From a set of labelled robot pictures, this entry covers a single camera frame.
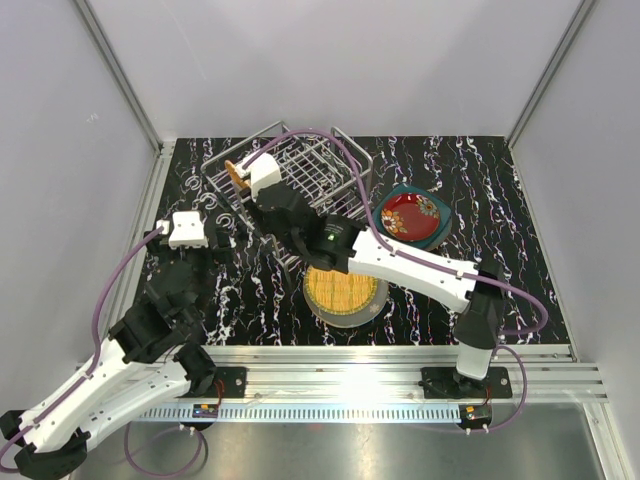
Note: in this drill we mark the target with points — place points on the orange woven plate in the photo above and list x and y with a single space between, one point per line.
236 178

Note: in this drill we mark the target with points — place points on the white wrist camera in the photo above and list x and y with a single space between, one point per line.
185 229
262 173

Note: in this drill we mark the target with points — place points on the red floral plate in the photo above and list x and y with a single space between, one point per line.
410 208

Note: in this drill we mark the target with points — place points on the dark bottom plate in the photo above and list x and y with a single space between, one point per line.
421 237

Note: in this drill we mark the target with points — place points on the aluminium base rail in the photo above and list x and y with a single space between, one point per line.
346 385

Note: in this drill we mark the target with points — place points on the teal square plate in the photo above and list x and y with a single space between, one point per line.
445 210

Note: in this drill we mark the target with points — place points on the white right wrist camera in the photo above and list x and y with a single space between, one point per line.
262 173

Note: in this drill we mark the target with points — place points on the silver wire dish rack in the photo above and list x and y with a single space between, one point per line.
311 165

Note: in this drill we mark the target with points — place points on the yellow green woven plate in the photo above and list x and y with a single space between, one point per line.
339 293

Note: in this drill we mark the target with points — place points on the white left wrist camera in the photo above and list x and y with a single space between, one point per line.
185 229

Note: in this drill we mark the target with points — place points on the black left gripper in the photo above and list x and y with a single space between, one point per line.
161 248

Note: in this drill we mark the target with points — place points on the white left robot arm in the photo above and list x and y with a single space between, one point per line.
151 354

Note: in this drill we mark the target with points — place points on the grey reindeer plate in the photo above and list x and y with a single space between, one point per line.
357 319

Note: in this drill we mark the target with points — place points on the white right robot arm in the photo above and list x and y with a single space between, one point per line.
340 244

